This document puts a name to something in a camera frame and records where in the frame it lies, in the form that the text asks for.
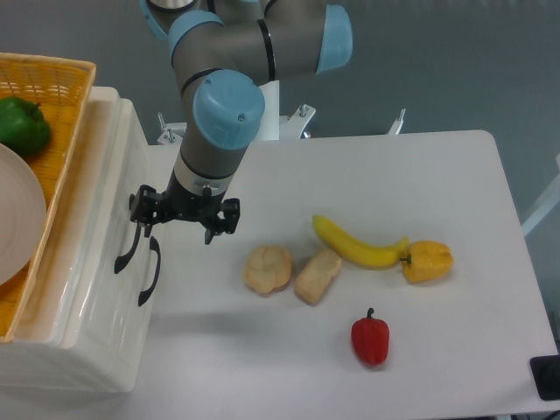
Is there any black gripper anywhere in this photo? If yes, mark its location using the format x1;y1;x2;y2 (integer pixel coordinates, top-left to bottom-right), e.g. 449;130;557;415
129;168;241;245

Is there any black top drawer handle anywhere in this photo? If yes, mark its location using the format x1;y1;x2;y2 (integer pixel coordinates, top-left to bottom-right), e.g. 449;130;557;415
114;222;142;275

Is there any black drawer handle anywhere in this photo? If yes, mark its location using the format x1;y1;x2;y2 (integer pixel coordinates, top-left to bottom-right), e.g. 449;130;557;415
114;222;142;275
137;236;162;307

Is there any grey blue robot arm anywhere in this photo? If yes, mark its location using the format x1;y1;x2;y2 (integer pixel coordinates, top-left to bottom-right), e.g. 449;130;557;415
129;1;354;239

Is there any white drawer cabinet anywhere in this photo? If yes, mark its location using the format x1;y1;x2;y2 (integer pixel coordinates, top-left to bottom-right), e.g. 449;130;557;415
1;87;161;392

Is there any round bread roll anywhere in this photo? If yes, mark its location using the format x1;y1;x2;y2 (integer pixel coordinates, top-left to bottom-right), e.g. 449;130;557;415
243;245;293;296

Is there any rectangular bread slice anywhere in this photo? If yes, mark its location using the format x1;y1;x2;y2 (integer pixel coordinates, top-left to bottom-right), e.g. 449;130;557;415
295;248;341;305

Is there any beige round plate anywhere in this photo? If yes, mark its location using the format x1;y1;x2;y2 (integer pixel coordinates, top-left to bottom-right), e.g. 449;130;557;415
1;145;46;284

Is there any orange woven basket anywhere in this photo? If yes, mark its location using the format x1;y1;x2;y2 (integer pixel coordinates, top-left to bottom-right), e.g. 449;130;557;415
1;52;96;344

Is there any green bell pepper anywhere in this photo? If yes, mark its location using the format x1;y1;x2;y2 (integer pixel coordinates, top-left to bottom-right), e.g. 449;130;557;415
1;96;52;158

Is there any yellow banana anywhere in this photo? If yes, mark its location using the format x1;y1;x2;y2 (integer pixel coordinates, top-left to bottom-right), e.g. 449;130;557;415
311;214;409;270

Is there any red bell pepper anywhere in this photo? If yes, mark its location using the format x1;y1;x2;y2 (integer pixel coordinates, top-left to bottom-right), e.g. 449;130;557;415
351;307;390;367

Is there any yellow bell pepper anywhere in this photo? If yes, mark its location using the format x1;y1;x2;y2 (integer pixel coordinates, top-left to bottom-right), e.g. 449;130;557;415
400;240;454;284

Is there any black device at edge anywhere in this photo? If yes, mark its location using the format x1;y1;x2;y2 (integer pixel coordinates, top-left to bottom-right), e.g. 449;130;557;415
529;355;560;401

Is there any black lower drawer handle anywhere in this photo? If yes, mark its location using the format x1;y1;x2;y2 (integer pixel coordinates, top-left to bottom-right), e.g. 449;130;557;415
137;236;162;307

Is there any white frame bar right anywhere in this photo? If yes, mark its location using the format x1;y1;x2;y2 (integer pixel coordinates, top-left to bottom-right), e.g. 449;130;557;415
521;171;559;238

